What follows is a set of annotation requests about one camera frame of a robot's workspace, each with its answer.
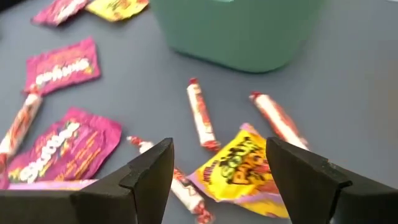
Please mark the Smarties candy roll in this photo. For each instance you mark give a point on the Smarties candy roll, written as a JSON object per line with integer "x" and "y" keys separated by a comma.
{"x": 276, "y": 116}
{"x": 186, "y": 193}
{"x": 20, "y": 124}
{"x": 202, "y": 116}

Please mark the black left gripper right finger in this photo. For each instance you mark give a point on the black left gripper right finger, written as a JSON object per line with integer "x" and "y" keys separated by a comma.
{"x": 301, "y": 180}

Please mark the yellow Sour Patch Kids packet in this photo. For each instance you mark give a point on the yellow Sour Patch Kids packet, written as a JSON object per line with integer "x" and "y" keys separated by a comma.
{"x": 236, "y": 171}
{"x": 116, "y": 9}
{"x": 46, "y": 185}

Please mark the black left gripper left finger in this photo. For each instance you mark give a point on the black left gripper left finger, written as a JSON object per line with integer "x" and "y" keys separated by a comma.
{"x": 149, "y": 174}

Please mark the teal plastic bin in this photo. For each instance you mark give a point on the teal plastic bin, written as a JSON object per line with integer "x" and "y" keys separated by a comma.
{"x": 236, "y": 37}

